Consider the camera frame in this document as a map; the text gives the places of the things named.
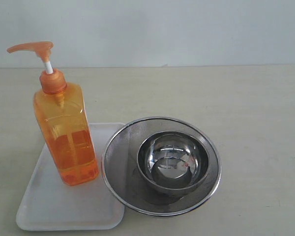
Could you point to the orange pump soap bottle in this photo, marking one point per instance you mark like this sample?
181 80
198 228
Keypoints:
60 113

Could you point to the stainless steel bowl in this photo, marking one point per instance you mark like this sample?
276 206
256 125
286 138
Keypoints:
173 163

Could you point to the steel mesh strainer basket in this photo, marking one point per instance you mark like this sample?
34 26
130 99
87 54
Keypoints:
121 174

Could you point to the white rectangular plastic tray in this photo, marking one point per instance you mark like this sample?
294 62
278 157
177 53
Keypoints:
50 205

